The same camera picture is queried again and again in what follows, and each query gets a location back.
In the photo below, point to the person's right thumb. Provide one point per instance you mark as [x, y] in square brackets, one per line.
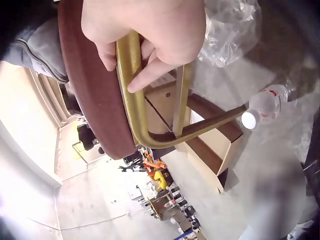
[107, 56]

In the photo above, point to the clear plastic water bottle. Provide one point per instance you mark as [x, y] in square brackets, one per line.
[266, 103]

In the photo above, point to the yellow toy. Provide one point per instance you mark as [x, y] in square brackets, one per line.
[160, 178]

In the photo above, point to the red cushioned gold frame chair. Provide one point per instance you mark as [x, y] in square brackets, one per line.
[97, 95]

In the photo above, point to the person's right fingers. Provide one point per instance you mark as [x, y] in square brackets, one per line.
[146, 72]

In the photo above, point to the beige and brown wooden cabinet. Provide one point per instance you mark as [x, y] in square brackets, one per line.
[212, 150]

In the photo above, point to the black office chair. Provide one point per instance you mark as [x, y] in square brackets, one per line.
[86, 136]

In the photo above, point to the person's body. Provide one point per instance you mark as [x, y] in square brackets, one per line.
[42, 47]

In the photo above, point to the person's right hand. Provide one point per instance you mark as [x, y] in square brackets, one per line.
[150, 22]

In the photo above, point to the clear plastic bag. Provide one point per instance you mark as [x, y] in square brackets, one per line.
[230, 32]

